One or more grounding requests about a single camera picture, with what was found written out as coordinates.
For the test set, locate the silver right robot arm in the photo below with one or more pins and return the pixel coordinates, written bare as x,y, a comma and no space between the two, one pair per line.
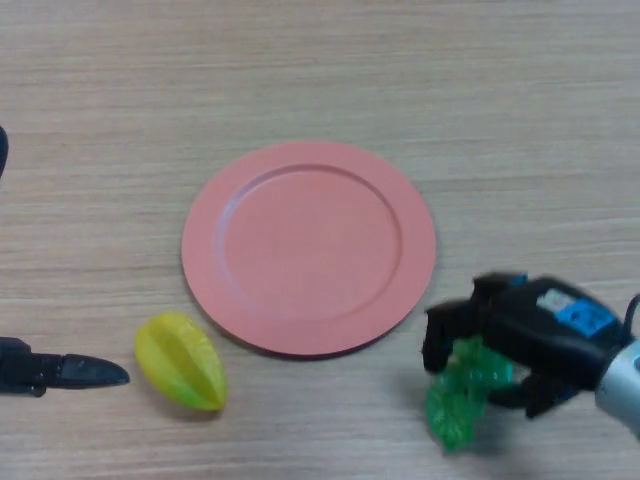
622,390

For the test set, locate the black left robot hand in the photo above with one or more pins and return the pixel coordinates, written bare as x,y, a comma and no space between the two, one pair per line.
50,372

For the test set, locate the yellow green starfruit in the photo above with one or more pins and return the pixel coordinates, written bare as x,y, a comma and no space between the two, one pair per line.
185,365

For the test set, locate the pink round plate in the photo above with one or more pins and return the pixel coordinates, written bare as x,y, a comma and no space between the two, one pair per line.
310,250

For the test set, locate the green plastic grape bunch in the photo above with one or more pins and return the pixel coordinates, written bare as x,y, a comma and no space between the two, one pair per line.
460,395

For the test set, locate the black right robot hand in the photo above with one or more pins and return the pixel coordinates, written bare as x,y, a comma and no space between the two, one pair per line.
540,340

